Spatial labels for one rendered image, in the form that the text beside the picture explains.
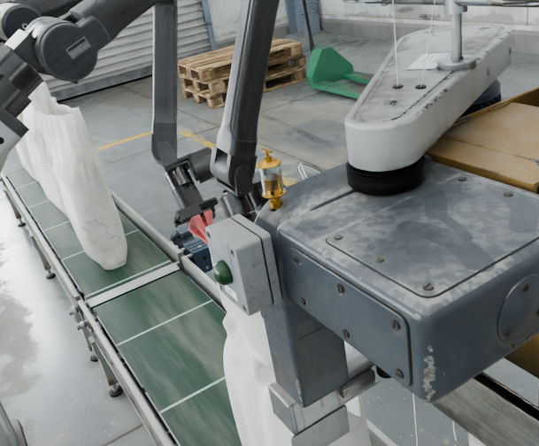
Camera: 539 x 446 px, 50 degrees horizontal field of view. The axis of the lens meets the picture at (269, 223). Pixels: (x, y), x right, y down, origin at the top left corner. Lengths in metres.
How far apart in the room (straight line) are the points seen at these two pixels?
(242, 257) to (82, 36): 0.41
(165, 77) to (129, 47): 7.07
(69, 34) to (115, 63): 7.53
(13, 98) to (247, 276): 0.42
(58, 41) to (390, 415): 1.76
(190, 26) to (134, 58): 0.94
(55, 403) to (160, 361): 0.76
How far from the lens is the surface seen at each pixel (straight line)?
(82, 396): 2.67
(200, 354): 2.03
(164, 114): 1.36
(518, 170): 0.71
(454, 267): 0.53
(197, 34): 8.80
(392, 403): 2.29
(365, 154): 0.65
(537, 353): 0.86
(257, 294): 0.65
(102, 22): 0.90
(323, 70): 6.31
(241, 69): 1.03
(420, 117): 0.67
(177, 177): 1.33
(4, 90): 0.87
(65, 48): 0.87
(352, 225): 0.60
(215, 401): 1.84
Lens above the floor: 1.62
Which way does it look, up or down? 27 degrees down
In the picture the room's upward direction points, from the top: 10 degrees counter-clockwise
